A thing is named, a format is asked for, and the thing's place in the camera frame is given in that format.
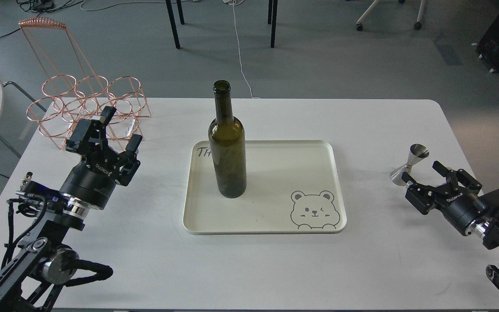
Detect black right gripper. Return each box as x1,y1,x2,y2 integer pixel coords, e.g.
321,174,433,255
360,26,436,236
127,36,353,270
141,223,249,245
402,161,489,237

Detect steel double jigger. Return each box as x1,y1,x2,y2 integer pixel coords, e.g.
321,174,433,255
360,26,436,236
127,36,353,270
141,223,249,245
390,143,430,186

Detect white office chair base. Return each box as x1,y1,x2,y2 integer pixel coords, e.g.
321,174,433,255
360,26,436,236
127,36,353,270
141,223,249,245
355,0,428,31

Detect black table legs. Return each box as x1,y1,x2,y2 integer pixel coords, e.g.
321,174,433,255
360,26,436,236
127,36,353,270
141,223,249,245
165,0,279,49

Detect black floor cables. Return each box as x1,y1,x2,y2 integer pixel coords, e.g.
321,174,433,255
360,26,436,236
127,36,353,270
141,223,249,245
0,0,103,46

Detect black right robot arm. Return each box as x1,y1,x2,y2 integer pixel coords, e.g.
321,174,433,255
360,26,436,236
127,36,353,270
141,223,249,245
402,161,499,290

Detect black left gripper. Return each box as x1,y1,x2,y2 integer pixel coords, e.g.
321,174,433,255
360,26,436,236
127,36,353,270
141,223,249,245
59,106,143,210

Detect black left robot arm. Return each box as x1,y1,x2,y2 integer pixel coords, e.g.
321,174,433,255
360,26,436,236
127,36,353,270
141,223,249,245
0,106,143,312

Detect dark green wine bottle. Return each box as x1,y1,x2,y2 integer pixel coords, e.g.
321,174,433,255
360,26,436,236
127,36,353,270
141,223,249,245
208,80,247,198

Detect white floor cable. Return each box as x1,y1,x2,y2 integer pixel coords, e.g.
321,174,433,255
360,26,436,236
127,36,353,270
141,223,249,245
224,0,260,99

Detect copper wire wine rack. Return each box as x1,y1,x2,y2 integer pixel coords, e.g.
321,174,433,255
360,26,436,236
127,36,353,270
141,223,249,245
19,16,152,150

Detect cream bear serving tray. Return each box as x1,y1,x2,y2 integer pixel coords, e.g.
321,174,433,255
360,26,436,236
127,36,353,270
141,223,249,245
183,140,347,234

